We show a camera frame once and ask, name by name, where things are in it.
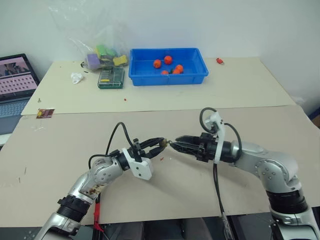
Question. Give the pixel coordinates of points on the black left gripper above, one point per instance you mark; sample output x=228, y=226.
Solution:
x=145, y=151

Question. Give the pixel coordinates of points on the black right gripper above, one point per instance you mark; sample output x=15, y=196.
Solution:
x=207, y=148

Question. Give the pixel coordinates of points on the small brass padlock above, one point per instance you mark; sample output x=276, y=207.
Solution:
x=163, y=142

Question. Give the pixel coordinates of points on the small metal key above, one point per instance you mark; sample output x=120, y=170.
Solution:
x=170, y=143

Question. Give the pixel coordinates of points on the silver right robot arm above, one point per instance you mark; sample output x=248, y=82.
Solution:
x=270, y=160

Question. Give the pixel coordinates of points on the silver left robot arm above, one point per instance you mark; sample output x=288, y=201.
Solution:
x=100, y=175

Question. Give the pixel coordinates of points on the blue plastic bin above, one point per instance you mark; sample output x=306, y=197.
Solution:
x=140, y=75

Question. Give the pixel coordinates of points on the orange toy fruit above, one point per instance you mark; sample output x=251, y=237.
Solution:
x=164, y=72
x=176, y=71
x=179, y=67
x=168, y=59
x=157, y=63

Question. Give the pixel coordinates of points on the green screwdriver bit case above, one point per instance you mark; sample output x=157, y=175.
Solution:
x=111, y=78

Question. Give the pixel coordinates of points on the red tape on black rod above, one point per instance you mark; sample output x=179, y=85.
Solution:
x=97, y=212

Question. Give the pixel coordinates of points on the small red clip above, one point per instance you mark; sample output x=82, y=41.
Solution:
x=220, y=60

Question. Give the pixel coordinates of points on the yellow sponge block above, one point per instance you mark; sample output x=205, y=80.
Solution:
x=120, y=60

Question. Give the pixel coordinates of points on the crumpled white paper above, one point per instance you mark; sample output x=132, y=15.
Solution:
x=76, y=77

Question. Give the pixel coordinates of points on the purple sponge block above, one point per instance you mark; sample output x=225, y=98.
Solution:
x=92, y=61

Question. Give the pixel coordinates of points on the green sponge block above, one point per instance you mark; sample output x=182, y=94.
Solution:
x=101, y=49

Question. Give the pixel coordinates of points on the small red and yellow card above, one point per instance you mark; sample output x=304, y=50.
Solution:
x=45, y=113

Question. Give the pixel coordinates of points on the blue object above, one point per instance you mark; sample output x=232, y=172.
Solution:
x=315, y=117

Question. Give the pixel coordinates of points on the clear plastic bag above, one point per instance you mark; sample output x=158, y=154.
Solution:
x=75, y=30

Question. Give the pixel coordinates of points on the open laptop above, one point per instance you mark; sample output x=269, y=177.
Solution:
x=15, y=75

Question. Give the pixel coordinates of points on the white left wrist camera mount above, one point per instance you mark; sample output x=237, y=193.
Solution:
x=142, y=168

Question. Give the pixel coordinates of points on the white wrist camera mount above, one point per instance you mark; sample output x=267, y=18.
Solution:
x=142, y=168
x=220, y=140

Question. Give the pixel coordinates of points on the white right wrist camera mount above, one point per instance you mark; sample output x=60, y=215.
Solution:
x=220, y=140

